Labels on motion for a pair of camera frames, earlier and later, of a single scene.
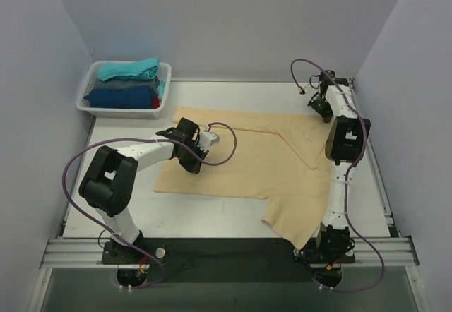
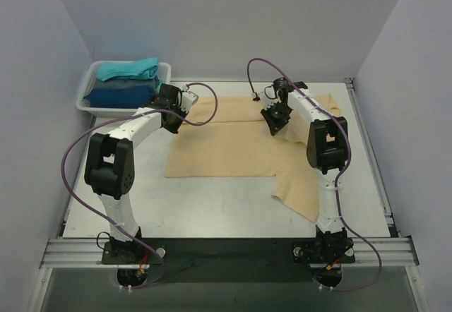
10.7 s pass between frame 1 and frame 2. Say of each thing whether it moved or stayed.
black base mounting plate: stayed
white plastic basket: stayed
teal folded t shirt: stayed
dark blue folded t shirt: stayed
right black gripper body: moved
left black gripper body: moved
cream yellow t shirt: moved
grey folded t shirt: stayed
